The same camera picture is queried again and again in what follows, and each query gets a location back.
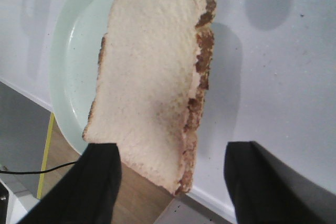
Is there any mint green round plate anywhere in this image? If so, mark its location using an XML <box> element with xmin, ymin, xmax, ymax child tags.
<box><xmin>49</xmin><ymin>0</ymin><xmax>113</xmax><ymax>154</ymax></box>

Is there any black cable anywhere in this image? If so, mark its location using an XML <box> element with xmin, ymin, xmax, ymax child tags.
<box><xmin>0</xmin><ymin>161</ymin><xmax>78</xmax><ymax>175</ymax></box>

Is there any white bread slice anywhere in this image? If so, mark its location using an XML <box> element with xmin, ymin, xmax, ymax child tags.
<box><xmin>82</xmin><ymin>0</ymin><xmax>216</xmax><ymax>195</ymax></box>

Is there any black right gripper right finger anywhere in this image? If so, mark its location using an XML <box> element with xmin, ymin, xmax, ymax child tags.
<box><xmin>224</xmin><ymin>141</ymin><xmax>335</xmax><ymax>223</ymax></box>

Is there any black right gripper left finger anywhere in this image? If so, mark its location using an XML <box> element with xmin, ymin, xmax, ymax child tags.
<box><xmin>20</xmin><ymin>143</ymin><xmax>122</xmax><ymax>223</ymax></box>

